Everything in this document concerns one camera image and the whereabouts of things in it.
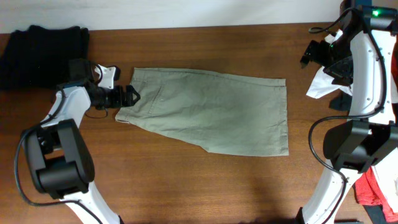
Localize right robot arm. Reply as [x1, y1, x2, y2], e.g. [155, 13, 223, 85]
[295, 1, 397, 224]

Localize grey-green khaki shorts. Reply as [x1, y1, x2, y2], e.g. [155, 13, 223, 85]
[115, 68, 289, 157]

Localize folded black garment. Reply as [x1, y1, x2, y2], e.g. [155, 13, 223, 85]
[1, 25, 90, 90]

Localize red garment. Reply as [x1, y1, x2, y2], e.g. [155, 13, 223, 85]
[354, 46, 398, 223]

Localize dark teal garment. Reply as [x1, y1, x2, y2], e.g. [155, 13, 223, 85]
[329, 92, 352, 111]

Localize white crumpled garment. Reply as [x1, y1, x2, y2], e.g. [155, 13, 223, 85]
[306, 29, 397, 103]

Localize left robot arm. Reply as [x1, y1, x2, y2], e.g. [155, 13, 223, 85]
[14, 59, 141, 223]

